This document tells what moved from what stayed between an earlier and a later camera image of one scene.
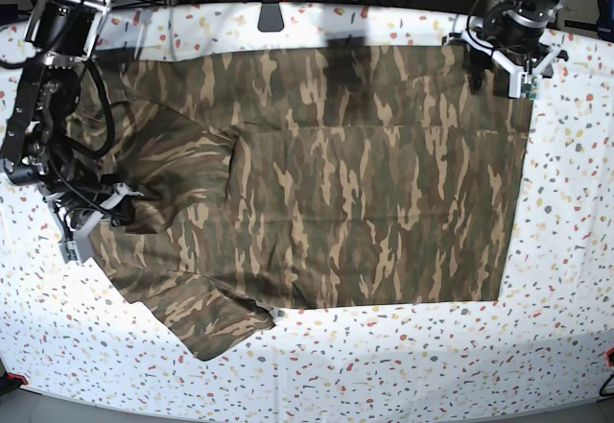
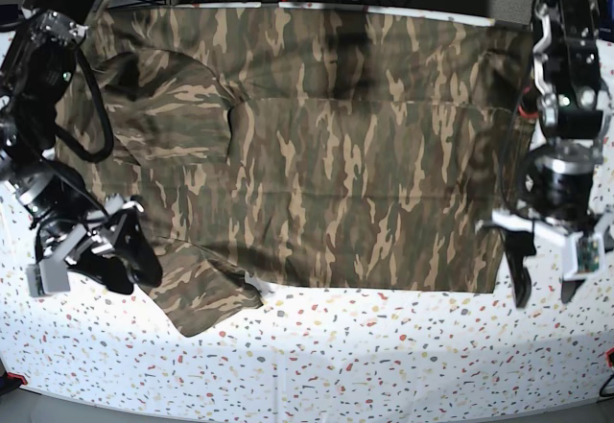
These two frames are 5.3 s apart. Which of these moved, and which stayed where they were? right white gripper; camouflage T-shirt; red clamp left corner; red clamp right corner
Moved: right white gripper; camouflage T-shirt
Stayed: red clamp right corner; red clamp left corner
